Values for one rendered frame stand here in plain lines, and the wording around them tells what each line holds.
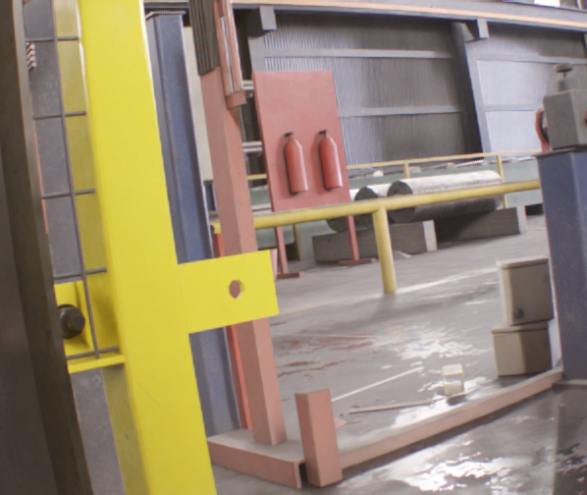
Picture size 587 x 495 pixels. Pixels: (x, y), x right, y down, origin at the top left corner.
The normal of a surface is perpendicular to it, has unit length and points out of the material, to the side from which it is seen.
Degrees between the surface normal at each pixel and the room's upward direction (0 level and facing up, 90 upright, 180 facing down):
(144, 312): 90
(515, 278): 90
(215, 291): 90
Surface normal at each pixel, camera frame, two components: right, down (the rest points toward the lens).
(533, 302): -0.13, 0.04
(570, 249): -0.80, 0.14
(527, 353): -0.40, 0.08
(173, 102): 0.58, -0.07
